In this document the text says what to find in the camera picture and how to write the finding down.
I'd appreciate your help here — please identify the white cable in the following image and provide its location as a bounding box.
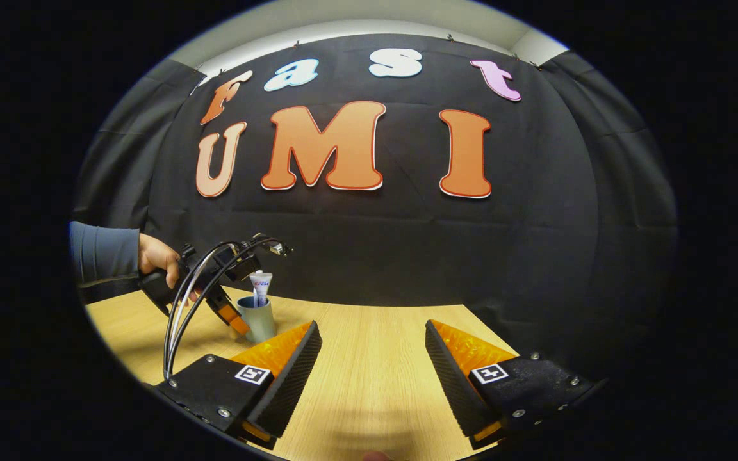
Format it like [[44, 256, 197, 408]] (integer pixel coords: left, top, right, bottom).
[[163, 240, 245, 378]]

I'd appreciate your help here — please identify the black cable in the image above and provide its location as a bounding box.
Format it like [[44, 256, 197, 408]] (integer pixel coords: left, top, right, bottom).
[[164, 237, 283, 384]]

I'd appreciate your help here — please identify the black backdrop cloth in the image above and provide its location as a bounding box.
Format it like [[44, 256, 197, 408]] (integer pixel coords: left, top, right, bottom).
[[71, 32, 680, 385]]

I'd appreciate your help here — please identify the pale blue cup wooden handle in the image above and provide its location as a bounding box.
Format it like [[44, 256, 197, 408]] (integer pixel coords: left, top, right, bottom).
[[236, 295, 277, 344]]

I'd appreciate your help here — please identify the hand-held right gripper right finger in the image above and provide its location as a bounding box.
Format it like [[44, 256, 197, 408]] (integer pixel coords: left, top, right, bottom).
[[425, 318, 600, 450]]

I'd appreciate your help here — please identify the wooden desktop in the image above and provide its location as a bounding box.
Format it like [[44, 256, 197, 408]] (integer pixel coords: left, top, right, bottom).
[[86, 286, 517, 461]]

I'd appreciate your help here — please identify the white toothpaste tube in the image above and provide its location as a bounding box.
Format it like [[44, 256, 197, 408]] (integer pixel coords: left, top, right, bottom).
[[249, 270, 274, 308]]

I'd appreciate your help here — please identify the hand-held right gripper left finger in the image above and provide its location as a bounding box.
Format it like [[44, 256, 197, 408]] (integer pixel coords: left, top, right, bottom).
[[156, 320, 323, 450]]

